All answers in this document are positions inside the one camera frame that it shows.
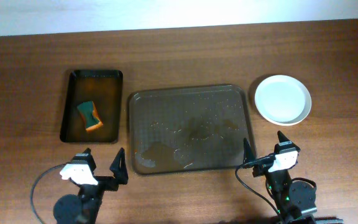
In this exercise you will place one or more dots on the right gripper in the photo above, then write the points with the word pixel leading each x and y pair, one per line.
pixel 265 168

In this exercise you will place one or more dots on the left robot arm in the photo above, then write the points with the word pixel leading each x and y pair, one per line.
pixel 84 206

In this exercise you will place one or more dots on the pale green plate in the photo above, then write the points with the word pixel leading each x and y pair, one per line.
pixel 282 100

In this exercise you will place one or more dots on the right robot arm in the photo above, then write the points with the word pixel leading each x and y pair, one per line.
pixel 293 198

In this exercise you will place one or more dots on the small black tray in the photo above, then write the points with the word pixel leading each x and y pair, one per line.
pixel 104 88

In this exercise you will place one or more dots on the green and orange sponge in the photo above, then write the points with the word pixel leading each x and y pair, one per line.
pixel 90 116

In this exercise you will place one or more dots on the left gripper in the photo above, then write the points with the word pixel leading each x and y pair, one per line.
pixel 103 181

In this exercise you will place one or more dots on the large brown serving tray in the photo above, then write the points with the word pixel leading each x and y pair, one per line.
pixel 188 129

